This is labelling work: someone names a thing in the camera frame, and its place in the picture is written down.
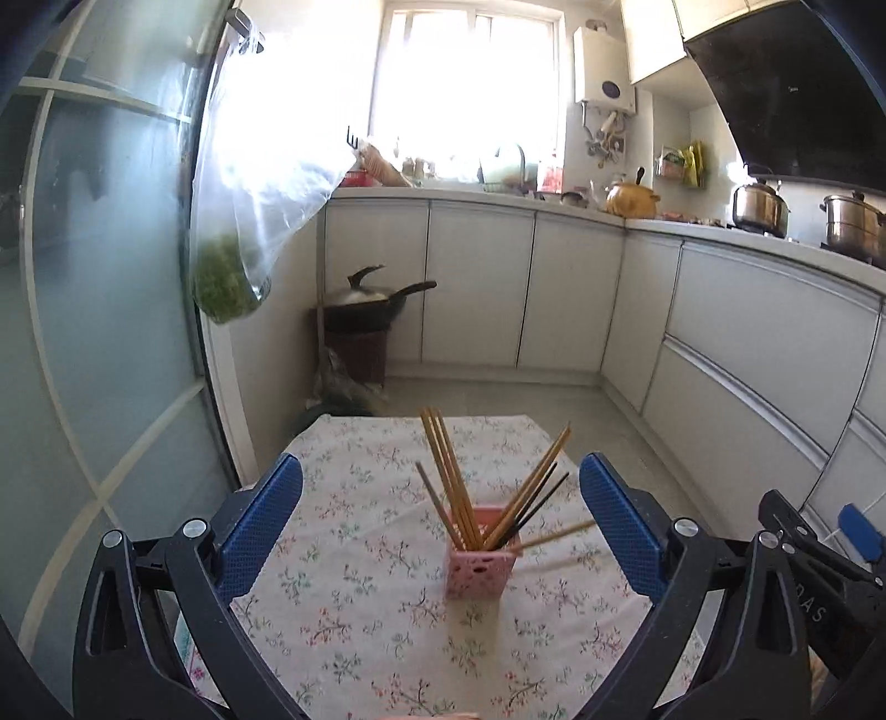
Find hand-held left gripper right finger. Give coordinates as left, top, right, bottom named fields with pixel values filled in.
left=579, top=453, right=812, bottom=720

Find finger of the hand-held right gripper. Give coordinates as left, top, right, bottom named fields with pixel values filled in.
left=836, top=504, right=886, bottom=566
left=759, top=490, right=877, bottom=596

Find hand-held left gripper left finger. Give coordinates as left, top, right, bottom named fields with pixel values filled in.
left=73, top=453, right=306, bottom=720

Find pink chopstick holder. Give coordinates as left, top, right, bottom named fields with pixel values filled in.
left=445, top=505, right=520, bottom=602

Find bunch of chopsticks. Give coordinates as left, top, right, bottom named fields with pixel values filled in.
left=415, top=407, right=597, bottom=555

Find floral tablecloth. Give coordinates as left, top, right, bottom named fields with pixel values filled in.
left=176, top=413, right=707, bottom=720

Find dark plastic bag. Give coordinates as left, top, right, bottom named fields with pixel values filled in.
left=294, top=346, right=389, bottom=434

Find brown trash bin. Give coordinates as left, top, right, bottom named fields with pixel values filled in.
left=320, top=325, right=390, bottom=386

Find white base cabinet with drawers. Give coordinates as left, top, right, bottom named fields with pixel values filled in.
left=601, top=218, right=886, bottom=548

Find black wok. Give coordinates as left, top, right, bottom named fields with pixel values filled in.
left=322, top=280, right=439, bottom=334

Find clear bag of green vegetables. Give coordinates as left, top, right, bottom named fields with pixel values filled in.
left=188, top=28, right=365, bottom=326

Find steel wok lid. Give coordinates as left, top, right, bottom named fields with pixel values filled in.
left=325, top=265, right=393, bottom=306

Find white base cabinet with doors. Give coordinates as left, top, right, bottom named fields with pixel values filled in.
left=324, top=188, right=627, bottom=379

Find steel steamer pot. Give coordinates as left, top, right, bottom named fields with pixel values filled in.
left=821, top=192, right=886, bottom=259

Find steel stockpot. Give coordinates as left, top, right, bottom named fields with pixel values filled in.
left=732, top=178, right=792, bottom=237

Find yellow clay pot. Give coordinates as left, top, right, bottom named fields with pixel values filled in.
left=605, top=168, right=661, bottom=218

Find yellow green hanging cloth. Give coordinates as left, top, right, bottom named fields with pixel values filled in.
left=682, top=140, right=709, bottom=190

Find tan bagged food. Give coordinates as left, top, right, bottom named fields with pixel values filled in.
left=360, top=142, right=420, bottom=188

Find water heater pipes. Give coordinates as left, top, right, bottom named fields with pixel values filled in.
left=580, top=104, right=628, bottom=168

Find black range hood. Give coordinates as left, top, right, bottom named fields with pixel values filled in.
left=684, top=0, right=886, bottom=192

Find white water heater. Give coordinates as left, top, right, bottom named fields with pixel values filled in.
left=573, top=26, right=638, bottom=112

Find window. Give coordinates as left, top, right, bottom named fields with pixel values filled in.
left=370, top=7, right=562, bottom=185

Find wire dish drainer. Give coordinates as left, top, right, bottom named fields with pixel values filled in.
left=480, top=156, right=538, bottom=197

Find white wall cabinet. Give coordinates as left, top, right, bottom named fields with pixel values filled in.
left=619, top=0, right=804, bottom=86

